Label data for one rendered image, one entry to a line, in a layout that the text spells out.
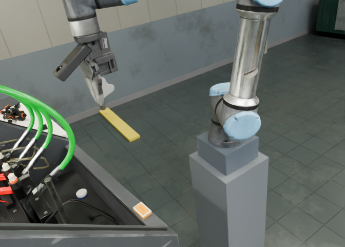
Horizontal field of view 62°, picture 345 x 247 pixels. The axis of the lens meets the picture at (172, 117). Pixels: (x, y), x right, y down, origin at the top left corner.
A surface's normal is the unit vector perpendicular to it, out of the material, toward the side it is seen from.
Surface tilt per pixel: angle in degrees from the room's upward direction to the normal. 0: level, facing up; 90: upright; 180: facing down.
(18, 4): 90
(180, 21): 90
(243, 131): 98
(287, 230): 0
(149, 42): 90
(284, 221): 0
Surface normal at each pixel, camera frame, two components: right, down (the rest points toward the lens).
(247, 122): 0.14, 0.59
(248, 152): 0.55, 0.36
